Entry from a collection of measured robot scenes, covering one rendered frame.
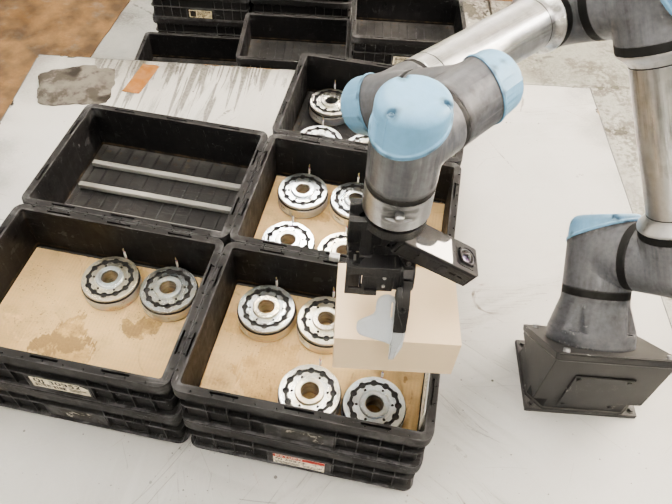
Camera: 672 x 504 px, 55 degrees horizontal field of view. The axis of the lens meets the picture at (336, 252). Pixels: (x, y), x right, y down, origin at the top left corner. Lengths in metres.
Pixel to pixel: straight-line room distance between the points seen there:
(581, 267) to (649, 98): 0.32
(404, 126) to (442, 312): 0.34
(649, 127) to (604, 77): 2.42
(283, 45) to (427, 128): 2.05
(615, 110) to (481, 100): 2.61
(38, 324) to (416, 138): 0.85
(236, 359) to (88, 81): 1.06
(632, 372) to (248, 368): 0.65
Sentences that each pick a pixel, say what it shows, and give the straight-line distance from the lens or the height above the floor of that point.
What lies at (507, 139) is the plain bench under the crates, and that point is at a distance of 1.78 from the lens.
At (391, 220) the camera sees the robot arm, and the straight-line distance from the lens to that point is 0.67.
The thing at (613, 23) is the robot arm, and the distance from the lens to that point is 1.00.
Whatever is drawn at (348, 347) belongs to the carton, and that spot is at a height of 1.10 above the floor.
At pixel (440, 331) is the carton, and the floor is 1.12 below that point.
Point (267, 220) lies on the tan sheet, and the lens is 1.32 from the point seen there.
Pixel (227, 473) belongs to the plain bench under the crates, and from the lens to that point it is 1.19.
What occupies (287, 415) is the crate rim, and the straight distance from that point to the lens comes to 0.98.
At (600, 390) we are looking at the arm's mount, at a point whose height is 0.80.
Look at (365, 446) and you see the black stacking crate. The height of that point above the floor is 0.84.
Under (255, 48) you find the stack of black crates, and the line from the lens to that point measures 2.60.
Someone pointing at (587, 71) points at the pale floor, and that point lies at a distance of 3.45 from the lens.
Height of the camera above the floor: 1.81
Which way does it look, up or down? 51 degrees down
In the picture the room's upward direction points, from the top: 4 degrees clockwise
